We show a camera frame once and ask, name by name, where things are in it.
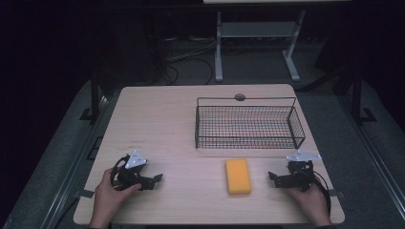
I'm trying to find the black metal post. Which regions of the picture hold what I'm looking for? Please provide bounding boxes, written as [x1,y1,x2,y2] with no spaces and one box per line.
[350,68,378,126]
[79,74,103,126]

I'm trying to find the black wire basket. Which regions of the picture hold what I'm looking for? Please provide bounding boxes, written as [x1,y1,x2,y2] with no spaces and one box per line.
[194,96,307,151]

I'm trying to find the person's left hand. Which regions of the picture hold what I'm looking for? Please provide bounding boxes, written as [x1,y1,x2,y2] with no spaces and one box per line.
[91,167,143,226]

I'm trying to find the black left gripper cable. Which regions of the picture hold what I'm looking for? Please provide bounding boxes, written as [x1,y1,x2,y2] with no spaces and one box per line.
[109,155,131,192]

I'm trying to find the aluminium floor rail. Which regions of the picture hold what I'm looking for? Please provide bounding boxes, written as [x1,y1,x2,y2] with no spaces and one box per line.
[340,94,405,220]
[37,94,111,229]

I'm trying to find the person's right hand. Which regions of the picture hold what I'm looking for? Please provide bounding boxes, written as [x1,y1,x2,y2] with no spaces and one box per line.
[286,182,332,227]

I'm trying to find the yellow sponge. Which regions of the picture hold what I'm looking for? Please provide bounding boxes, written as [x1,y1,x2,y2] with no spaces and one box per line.
[224,157,253,196]

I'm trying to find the floor cables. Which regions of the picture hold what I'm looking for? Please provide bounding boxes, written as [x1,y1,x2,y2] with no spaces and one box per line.
[161,35,221,86]

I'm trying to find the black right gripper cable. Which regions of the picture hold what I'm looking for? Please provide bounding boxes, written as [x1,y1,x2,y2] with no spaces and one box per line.
[312,171,332,218]

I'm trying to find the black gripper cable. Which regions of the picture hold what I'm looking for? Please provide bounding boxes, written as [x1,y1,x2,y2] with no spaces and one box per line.
[109,155,131,192]
[312,171,332,218]

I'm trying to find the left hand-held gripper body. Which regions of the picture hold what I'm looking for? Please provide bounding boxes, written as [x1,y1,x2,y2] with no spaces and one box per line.
[113,149,155,192]

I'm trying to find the white metal stand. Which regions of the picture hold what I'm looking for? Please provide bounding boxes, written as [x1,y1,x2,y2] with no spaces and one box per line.
[214,9,308,83]

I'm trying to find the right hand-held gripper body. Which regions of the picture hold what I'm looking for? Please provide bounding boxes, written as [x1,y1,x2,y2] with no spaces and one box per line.
[286,150,322,193]

